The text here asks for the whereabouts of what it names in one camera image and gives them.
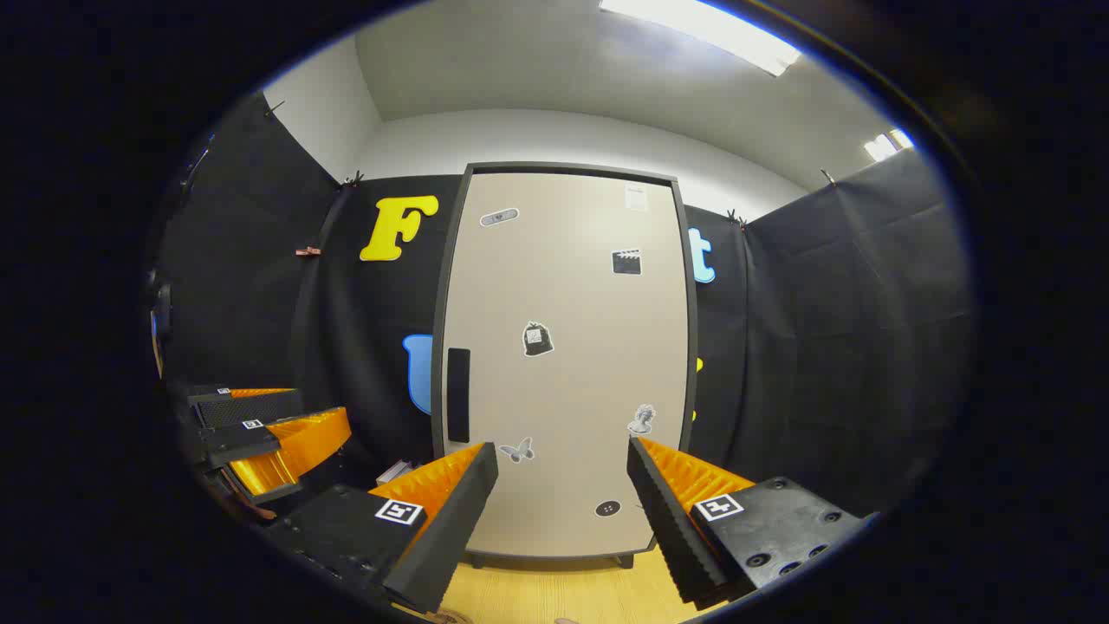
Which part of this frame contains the black cabinet door handle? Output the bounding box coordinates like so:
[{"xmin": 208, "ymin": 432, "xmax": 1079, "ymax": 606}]
[{"xmin": 446, "ymin": 348, "xmax": 471, "ymax": 445}]

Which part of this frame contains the grey cabinet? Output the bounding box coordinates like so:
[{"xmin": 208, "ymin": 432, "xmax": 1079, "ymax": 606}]
[{"xmin": 430, "ymin": 161, "xmax": 702, "ymax": 570}]

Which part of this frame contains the small ceiling light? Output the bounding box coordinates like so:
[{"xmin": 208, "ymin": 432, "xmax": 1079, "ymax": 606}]
[{"xmin": 864, "ymin": 128, "xmax": 915, "ymax": 162}]

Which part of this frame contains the black backdrop cloth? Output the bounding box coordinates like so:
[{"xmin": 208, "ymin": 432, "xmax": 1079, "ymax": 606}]
[{"xmin": 152, "ymin": 91, "xmax": 976, "ymax": 521}]

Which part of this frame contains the long ceiling light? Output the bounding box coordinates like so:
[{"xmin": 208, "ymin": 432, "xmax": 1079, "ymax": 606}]
[{"xmin": 598, "ymin": 0, "xmax": 802, "ymax": 77}]

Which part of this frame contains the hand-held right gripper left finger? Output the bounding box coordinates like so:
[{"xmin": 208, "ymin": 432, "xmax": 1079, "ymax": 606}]
[{"xmin": 258, "ymin": 442, "xmax": 501, "ymax": 614}]

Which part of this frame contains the beige cabinet door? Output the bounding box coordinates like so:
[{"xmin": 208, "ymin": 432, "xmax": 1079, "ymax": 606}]
[{"xmin": 441, "ymin": 170, "xmax": 694, "ymax": 560}]

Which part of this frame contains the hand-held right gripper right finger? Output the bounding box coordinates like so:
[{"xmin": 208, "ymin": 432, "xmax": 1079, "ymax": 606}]
[{"xmin": 626, "ymin": 435, "xmax": 878, "ymax": 611}]

